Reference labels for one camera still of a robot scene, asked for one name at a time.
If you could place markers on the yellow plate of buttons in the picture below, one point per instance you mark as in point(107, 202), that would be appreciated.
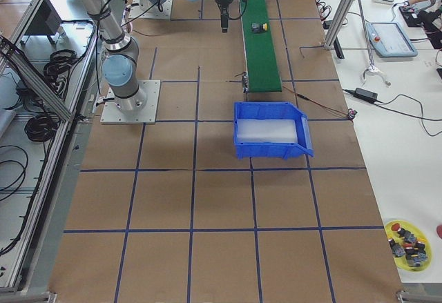
point(410, 248)

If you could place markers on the green conveyor belt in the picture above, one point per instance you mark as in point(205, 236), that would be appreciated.
point(262, 69)

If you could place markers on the blue destination bin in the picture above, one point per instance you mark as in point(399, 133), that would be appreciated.
point(273, 110)

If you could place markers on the white foam pad destination bin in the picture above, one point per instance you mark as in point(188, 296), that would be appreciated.
point(266, 130)

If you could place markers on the teach pendant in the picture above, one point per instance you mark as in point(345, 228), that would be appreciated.
point(389, 40)

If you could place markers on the black power adapter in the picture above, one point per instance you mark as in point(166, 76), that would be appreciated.
point(365, 95)

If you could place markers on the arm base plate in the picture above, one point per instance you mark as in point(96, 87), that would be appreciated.
point(150, 9)
point(139, 109)

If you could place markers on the aluminium frame post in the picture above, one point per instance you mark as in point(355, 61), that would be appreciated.
point(337, 21)

